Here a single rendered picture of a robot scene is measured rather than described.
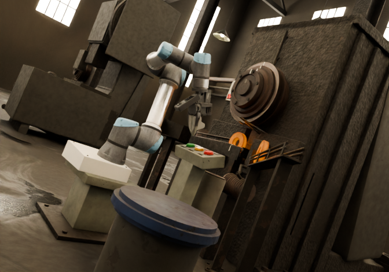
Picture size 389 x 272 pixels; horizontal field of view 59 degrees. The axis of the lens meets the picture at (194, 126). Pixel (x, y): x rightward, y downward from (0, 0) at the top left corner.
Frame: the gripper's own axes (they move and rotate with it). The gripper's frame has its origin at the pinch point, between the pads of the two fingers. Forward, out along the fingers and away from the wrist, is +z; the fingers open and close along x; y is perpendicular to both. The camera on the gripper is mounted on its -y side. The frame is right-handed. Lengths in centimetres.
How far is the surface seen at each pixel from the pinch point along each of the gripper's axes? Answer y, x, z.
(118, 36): 66, 316, -70
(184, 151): -5.5, -4.3, 7.3
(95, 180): -35, 25, 27
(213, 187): 8.6, -9.0, 23.1
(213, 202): 9.1, -9.4, 30.0
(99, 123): 41, 298, 43
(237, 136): 74, 61, 15
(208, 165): -2.7, -19.4, 9.5
